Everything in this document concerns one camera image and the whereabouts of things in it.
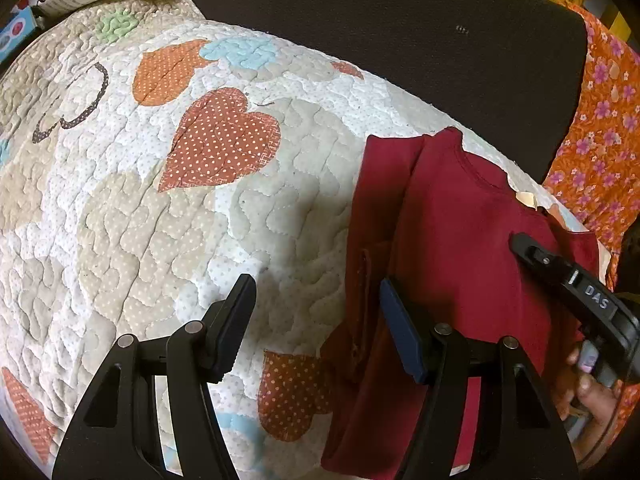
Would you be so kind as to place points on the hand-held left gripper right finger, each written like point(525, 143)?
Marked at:
point(400, 330)

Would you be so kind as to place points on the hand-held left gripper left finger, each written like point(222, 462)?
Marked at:
point(232, 325)

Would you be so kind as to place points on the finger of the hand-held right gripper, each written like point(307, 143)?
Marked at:
point(537, 257)

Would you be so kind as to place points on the dark red shirt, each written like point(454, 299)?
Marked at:
point(450, 220)

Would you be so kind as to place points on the person's right hand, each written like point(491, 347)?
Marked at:
point(592, 395)

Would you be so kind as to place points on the heart patterned quilt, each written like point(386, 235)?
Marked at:
point(150, 235)

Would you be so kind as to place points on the orange floral cloth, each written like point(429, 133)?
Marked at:
point(600, 135)

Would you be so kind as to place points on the dark brown cushion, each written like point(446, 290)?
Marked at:
point(375, 20)

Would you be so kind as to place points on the light blue toy box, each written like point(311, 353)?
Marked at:
point(15, 35)

